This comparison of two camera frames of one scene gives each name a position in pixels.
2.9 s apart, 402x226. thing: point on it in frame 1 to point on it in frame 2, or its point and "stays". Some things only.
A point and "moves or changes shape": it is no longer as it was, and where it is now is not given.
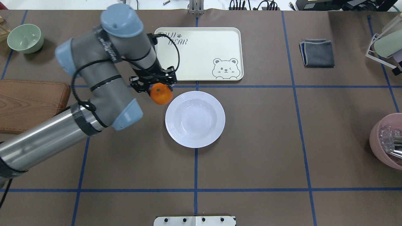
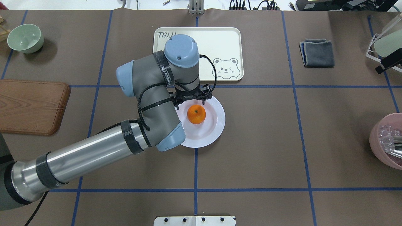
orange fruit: (161, 94) moves or changes shape
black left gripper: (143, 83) to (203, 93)
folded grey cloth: (317, 53) stays
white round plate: (195, 119) stays
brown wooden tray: (24, 103) stays
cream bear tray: (206, 54) stays
